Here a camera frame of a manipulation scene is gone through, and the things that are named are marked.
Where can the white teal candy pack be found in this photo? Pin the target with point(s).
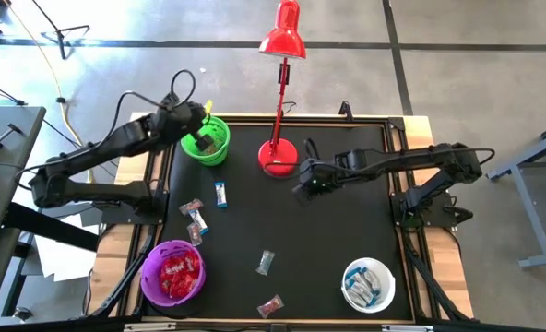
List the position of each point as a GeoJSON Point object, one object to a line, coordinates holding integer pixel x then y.
{"type": "Point", "coordinates": [372, 281]}

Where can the black rig frame beam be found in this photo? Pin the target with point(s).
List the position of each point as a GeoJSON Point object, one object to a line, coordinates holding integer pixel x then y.
{"type": "Point", "coordinates": [70, 326]}

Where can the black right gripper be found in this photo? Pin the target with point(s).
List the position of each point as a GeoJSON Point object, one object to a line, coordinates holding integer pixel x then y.
{"type": "Point", "coordinates": [324, 175]}

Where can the blue white candy pack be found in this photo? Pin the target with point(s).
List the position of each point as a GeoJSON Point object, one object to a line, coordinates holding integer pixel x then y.
{"type": "Point", "coordinates": [353, 275]}

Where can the red Skittles candy bag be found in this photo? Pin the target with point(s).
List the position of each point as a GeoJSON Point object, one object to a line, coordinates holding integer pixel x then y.
{"type": "Point", "coordinates": [193, 264]}
{"type": "Point", "coordinates": [183, 287]}
{"type": "Point", "coordinates": [174, 267]}

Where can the black table clamp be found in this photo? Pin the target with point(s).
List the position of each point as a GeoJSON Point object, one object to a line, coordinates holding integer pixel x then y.
{"type": "Point", "coordinates": [345, 110]}

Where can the purple plastic bucket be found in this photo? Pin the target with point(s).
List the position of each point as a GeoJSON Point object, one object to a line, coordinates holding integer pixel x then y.
{"type": "Point", "coordinates": [150, 276]}

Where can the white plastic bucket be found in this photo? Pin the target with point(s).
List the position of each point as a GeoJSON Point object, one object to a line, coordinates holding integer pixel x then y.
{"type": "Point", "coordinates": [389, 286]}

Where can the grey metal table frame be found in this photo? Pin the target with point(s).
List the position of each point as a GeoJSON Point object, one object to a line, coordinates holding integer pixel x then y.
{"type": "Point", "coordinates": [545, 259]}

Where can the red desk lamp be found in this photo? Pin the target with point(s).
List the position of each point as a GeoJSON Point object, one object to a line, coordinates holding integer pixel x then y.
{"type": "Point", "coordinates": [282, 37]}

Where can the clear pack green gummy candy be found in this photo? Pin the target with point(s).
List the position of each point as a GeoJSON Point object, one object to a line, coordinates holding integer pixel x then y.
{"type": "Point", "coordinates": [213, 148]}

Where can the green plastic bucket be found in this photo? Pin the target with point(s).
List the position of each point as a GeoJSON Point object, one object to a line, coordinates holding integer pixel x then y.
{"type": "Point", "coordinates": [222, 138]}

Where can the clear pack teal gummy candy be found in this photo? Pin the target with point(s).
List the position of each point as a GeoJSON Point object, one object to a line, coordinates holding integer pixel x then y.
{"type": "Point", "coordinates": [265, 263]}

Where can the clear pack red gummy candy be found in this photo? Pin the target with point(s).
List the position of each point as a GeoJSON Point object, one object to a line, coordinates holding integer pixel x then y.
{"type": "Point", "coordinates": [194, 234]}

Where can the dark grey side desk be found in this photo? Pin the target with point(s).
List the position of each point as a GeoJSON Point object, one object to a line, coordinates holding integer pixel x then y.
{"type": "Point", "coordinates": [10, 184]}

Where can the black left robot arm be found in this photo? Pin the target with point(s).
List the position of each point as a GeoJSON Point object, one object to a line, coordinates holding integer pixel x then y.
{"type": "Point", "coordinates": [125, 138]}

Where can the wood and black table frame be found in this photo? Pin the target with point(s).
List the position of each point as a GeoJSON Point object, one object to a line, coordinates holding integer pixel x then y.
{"type": "Point", "coordinates": [420, 138]}

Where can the black tripod stand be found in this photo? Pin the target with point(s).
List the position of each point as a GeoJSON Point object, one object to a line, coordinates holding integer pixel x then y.
{"type": "Point", "coordinates": [61, 46]}

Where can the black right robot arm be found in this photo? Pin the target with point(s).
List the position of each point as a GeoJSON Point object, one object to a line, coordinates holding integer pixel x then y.
{"type": "Point", "coordinates": [416, 159]}

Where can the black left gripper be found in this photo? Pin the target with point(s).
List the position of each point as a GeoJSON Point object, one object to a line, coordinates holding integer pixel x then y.
{"type": "Point", "coordinates": [181, 124]}

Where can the large clear bag red gummies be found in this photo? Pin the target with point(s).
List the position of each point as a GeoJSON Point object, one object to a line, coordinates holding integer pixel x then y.
{"type": "Point", "coordinates": [270, 306]}

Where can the black rig frame post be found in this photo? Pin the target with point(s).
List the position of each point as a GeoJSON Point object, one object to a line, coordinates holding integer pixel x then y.
{"type": "Point", "coordinates": [432, 279]}
{"type": "Point", "coordinates": [124, 276]}

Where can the white paper sheets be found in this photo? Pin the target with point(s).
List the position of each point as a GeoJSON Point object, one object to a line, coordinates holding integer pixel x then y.
{"type": "Point", "coordinates": [61, 263]}

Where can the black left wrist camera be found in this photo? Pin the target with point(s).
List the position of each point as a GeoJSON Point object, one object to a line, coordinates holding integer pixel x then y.
{"type": "Point", "coordinates": [178, 102]}

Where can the white blue Hershey's pack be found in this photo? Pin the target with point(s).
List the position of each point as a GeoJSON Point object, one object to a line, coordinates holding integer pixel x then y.
{"type": "Point", "coordinates": [221, 194]}
{"type": "Point", "coordinates": [361, 295]}
{"type": "Point", "coordinates": [199, 222]}

